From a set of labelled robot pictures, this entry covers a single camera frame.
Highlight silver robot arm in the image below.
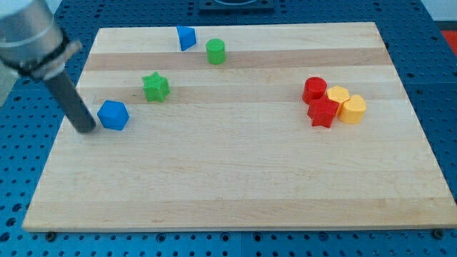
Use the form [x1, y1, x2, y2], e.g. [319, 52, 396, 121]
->
[1, 0, 82, 109]

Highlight wooden board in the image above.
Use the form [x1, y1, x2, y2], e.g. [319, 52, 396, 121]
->
[23, 22, 456, 233]

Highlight green cylinder block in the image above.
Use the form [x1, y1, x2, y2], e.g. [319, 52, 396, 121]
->
[206, 39, 226, 65]

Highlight green star block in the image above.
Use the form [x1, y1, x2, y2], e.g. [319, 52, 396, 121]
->
[142, 71, 170, 102]

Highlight red cylinder block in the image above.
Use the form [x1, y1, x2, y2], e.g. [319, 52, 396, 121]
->
[302, 76, 327, 104]

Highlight red star block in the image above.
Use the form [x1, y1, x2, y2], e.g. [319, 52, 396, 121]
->
[307, 95, 339, 129]

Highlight blue wedge block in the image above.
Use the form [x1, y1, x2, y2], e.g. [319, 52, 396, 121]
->
[176, 26, 196, 51]

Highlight yellow hexagon block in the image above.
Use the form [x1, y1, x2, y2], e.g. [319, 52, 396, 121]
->
[326, 86, 351, 116]

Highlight blue hexagon block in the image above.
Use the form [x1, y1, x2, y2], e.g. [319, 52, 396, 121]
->
[97, 100, 129, 131]

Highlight yellow heart block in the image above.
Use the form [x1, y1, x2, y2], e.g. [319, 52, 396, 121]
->
[338, 95, 366, 124]

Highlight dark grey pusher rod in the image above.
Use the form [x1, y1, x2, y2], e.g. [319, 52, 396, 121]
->
[44, 70, 96, 133]

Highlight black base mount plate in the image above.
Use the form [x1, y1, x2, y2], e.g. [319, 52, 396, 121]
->
[196, 0, 275, 13]

